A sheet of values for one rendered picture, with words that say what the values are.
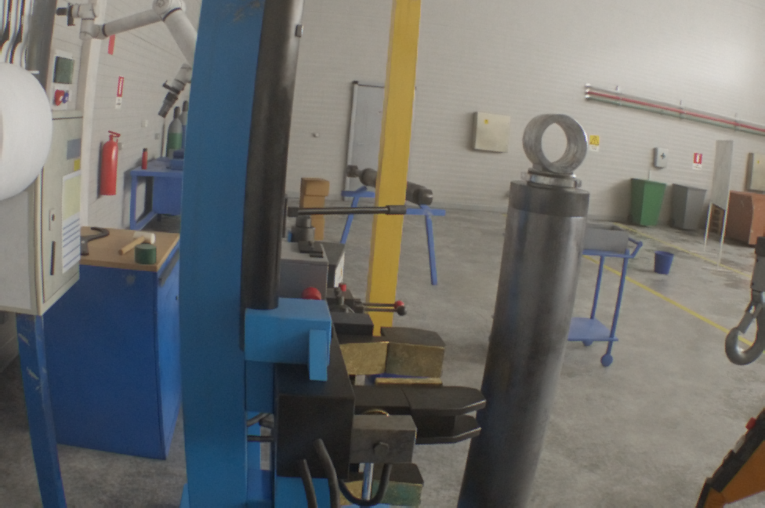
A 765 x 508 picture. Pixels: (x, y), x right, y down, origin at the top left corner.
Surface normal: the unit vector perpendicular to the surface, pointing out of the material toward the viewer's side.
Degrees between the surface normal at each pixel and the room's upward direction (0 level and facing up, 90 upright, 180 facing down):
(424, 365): 90
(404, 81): 90
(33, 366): 90
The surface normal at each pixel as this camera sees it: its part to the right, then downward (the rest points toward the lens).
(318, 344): 0.16, -0.58
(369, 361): 0.39, 0.18
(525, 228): -0.73, 0.04
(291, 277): 0.14, 0.16
